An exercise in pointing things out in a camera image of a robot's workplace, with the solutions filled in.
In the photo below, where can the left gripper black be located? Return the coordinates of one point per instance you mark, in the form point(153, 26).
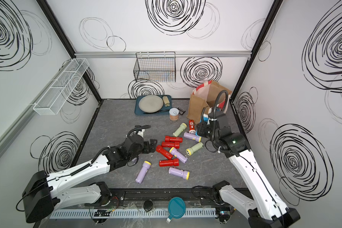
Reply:
point(147, 149)

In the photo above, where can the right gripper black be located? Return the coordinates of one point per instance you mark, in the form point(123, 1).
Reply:
point(200, 128)

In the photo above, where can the red flashlight diagonal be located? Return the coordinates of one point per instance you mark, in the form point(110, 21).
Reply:
point(164, 153)

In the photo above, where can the red flashlight top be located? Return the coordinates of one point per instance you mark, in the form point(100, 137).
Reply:
point(173, 139)

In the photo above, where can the purple flashlight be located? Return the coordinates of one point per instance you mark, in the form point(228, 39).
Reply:
point(141, 175)
point(178, 155)
point(180, 173)
point(192, 136)

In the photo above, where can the brown jute tote bag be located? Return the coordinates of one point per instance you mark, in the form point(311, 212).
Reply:
point(205, 95)

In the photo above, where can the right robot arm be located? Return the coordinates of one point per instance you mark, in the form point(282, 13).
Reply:
point(265, 209)

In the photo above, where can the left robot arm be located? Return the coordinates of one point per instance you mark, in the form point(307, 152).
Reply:
point(46, 193)

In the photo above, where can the red white flashlight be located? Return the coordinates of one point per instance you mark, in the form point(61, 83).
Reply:
point(192, 129)

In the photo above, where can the red flashlight bottom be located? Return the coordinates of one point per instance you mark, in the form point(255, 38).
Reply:
point(168, 163)

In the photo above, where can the light green flashlight upper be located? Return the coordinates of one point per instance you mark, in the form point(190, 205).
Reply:
point(180, 130)

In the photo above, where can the light green flashlight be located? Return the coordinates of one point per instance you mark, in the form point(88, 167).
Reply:
point(180, 130)
point(190, 151)

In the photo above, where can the light green flashlight lower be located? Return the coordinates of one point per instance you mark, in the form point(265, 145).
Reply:
point(190, 151)

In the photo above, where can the small orange can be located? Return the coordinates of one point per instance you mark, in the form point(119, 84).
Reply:
point(174, 114)

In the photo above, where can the dark teal tray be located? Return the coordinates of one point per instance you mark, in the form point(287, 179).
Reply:
point(164, 109)

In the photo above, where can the grey round plate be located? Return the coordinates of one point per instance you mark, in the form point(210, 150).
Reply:
point(151, 104)

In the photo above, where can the purple flashlight bottom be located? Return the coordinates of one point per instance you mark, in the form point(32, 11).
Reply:
point(180, 173)

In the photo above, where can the black round knob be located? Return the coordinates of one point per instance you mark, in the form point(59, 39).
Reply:
point(148, 205)

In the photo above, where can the teal round lid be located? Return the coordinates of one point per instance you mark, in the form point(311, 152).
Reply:
point(176, 209)

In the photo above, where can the black wire wall basket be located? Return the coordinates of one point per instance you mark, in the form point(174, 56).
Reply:
point(155, 66)

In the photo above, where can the white slotted cable duct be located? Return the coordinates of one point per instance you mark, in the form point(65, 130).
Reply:
point(129, 213)

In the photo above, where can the white wire wall shelf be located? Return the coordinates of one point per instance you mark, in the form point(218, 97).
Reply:
point(68, 87)

